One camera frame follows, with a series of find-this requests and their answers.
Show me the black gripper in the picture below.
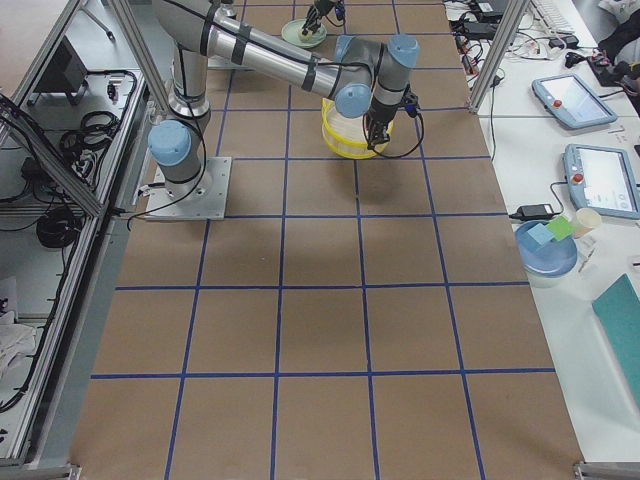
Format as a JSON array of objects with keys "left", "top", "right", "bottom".
[
  {"left": 300, "top": 0, "right": 346, "bottom": 34},
  {"left": 363, "top": 85, "right": 419, "bottom": 150}
]

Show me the white steamed bun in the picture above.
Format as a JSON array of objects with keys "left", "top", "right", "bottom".
[{"left": 299, "top": 29, "right": 312, "bottom": 41}]

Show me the yellow steamer layer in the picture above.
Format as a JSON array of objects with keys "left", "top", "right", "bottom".
[
  {"left": 322, "top": 132, "right": 376, "bottom": 160},
  {"left": 321, "top": 98, "right": 366, "bottom": 142}
]

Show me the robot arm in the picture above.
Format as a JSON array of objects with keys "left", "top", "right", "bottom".
[
  {"left": 300, "top": 0, "right": 346, "bottom": 38},
  {"left": 153, "top": 1, "right": 420, "bottom": 149}
]

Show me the light green plate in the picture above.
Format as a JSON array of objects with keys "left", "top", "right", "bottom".
[{"left": 281, "top": 19, "right": 327, "bottom": 49}]

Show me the black power adapter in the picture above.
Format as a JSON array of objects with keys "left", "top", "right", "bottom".
[{"left": 509, "top": 204, "right": 556, "bottom": 222}]

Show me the blue sponge block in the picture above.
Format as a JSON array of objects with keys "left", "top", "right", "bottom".
[{"left": 527, "top": 223, "right": 554, "bottom": 248}]

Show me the upper teach pendant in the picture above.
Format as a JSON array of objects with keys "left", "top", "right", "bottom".
[{"left": 531, "top": 74, "right": 618, "bottom": 130}]

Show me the teach pendant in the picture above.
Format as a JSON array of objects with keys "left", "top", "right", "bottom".
[
  {"left": 531, "top": 74, "right": 618, "bottom": 130},
  {"left": 562, "top": 144, "right": 639, "bottom": 220}
]

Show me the green sponge block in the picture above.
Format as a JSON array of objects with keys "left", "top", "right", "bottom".
[{"left": 545, "top": 215, "right": 574, "bottom": 242}]

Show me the blue plate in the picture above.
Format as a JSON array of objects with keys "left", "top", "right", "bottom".
[{"left": 515, "top": 221, "right": 578, "bottom": 278}]

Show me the beige cup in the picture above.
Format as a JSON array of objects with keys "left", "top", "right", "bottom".
[{"left": 571, "top": 208, "right": 602, "bottom": 239}]

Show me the lower teach pendant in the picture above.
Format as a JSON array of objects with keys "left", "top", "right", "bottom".
[{"left": 562, "top": 144, "right": 639, "bottom": 220}]

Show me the teal board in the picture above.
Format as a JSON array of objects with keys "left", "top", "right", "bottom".
[{"left": 592, "top": 274, "right": 639, "bottom": 396}]

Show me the aluminium frame post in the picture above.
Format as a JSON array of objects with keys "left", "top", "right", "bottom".
[{"left": 468, "top": 0, "right": 529, "bottom": 114}]

